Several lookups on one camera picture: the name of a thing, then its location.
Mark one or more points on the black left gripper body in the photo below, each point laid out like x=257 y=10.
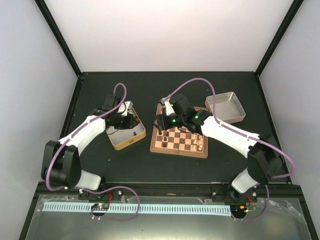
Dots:
x=120 y=124

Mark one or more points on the wooden folding chess board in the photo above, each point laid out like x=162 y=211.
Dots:
x=179 y=142

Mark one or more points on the dark pieces in tin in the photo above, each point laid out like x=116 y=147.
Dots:
x=136 y=122

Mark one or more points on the black frame post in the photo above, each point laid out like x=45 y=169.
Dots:
x=46 y=13
x=283 y=27

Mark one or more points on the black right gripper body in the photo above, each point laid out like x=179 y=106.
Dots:
x=180 y=119

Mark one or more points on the right controller board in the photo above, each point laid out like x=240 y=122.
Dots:
x=239 y=209

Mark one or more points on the left controller board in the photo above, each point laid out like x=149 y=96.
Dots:
x=100 y=207

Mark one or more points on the white slotted cable duct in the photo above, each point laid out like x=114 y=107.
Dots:
x=132 y=208

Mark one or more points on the yellow bear tin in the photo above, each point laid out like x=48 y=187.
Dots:
x=121 y=139

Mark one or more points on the black frame post right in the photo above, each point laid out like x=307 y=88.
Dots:
x=283 y=27

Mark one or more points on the black frame post left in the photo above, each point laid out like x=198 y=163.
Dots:
x=46 y=13

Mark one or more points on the pink metal tin tray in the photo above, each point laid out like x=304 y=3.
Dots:
x=227 y=107

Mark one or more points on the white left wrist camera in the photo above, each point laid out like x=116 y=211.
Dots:
x=125 y=108

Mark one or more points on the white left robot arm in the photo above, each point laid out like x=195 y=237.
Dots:
x=61 y=165

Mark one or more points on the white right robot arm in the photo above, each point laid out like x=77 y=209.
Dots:
x=263 y=159

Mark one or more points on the black mounting rail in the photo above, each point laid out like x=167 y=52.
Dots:
x=217 y=192

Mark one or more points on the controller board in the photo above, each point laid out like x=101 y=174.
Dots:
x=239 y=209
x=100 y=207

